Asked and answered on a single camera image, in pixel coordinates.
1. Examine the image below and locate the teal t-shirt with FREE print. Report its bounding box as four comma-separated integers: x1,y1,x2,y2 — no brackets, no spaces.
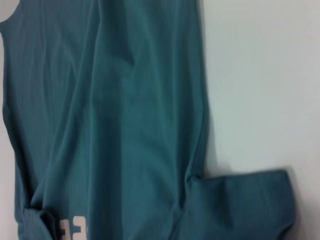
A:
0,0,308,240

